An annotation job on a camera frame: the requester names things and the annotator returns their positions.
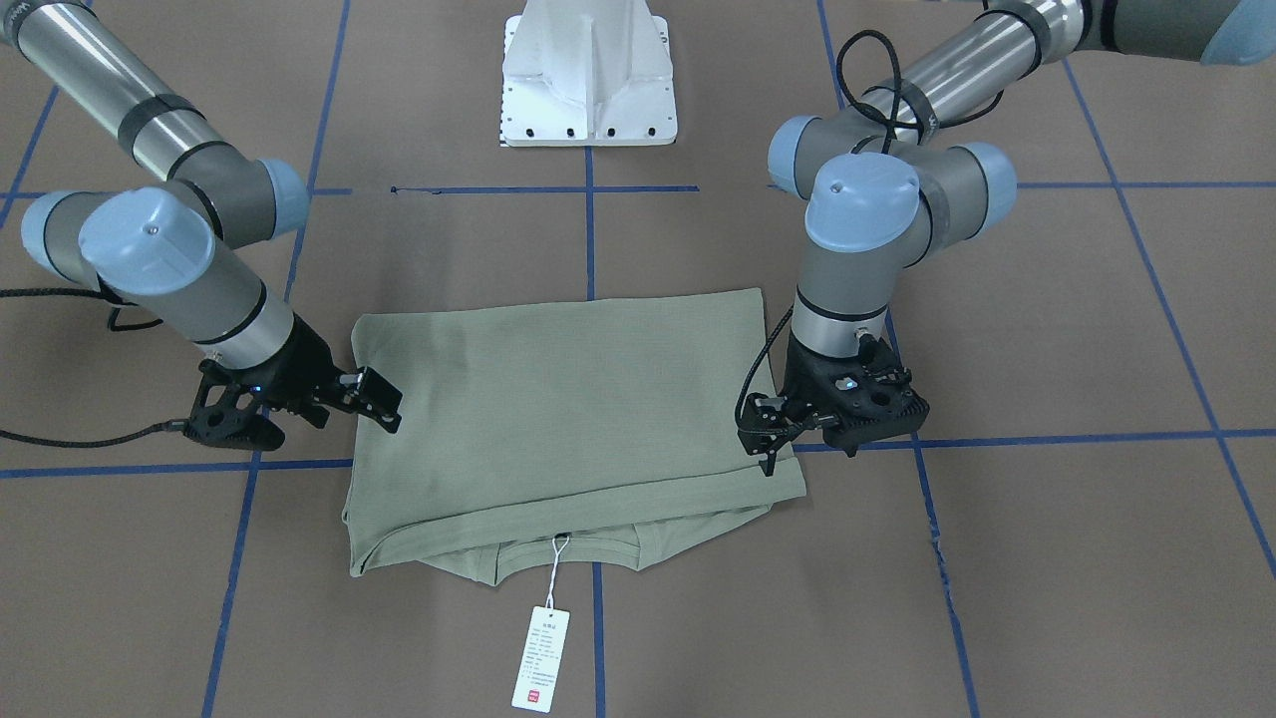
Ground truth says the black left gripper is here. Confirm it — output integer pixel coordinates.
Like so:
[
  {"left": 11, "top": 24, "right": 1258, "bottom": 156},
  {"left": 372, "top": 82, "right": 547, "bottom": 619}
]
[{"left": 738, "top": 337, "right": 866, "bottom": 477}]

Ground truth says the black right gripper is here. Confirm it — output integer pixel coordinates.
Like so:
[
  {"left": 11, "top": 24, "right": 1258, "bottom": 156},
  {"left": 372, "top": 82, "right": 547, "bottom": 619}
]
[{"left": 254, "top": 318, "right": 403, "bottom": 435}]

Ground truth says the olive green long-sleeve shirt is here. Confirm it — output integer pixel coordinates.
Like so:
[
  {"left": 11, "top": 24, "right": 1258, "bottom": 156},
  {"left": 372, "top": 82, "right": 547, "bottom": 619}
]
[{"left": 342, "top": 289, "right": 806, "bottom": 585}]

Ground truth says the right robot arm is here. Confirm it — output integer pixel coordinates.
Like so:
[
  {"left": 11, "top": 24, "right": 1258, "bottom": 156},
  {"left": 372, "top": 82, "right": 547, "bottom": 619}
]
[{"left": 3, "top": 1, "right": 402, "bottom": 451}]

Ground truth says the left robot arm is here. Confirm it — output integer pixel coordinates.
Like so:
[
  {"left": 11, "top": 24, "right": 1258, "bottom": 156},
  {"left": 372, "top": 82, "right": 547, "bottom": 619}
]
[{"left": 735, "top": 1, "right": 1273, "bottom": 476}]

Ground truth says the white shirt price tag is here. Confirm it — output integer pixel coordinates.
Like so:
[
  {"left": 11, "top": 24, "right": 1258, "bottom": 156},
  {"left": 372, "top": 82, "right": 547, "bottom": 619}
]
[{"left": 510, "top": 607, "right": 570, "bottom": 714}]

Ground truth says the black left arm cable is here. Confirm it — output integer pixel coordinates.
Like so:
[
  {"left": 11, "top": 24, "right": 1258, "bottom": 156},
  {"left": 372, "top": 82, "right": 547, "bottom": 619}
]
[{"left": 736, "top": 304, "right": 798, "bottom": 430}]

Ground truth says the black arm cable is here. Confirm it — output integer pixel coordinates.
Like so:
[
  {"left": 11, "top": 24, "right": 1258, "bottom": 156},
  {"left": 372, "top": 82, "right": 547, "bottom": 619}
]
[
  {"left": 736, "top": 304, "right": 798, "bottom": 430},
  {"left": 0, "top": 287, "right": 190, "bottom": 448}
]

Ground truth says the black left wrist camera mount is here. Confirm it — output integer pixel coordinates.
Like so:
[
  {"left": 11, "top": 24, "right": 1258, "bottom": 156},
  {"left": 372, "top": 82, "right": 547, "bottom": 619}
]
[{"left": 822, "top": 339, "right": 931, "bottom": 458}]

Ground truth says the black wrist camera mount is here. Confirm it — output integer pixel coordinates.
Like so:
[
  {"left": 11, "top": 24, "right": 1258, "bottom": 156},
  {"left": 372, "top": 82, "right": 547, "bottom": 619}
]
[
  {"left": 181, "top": 358, "right": 285, "bottom": 453},
  {"left": 822, "top": 339, "right": 931, "bottom": 458}
]

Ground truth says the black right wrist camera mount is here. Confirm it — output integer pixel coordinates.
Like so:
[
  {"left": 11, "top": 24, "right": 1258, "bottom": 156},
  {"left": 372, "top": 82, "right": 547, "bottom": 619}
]
[{"left": 181, "top": 358, "right": 285, "bottom": 453}]

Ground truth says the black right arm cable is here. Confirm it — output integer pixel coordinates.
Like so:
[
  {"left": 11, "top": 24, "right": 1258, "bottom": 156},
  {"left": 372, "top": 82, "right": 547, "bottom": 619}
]
[{"left": 0, "top": 287, "right": 190, "bottom": 448}]

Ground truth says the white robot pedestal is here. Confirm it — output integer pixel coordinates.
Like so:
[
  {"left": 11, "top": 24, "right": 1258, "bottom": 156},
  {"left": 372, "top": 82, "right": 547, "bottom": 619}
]
[{"left": 498, "top": 1, "right": 679, "bottom": 149}]

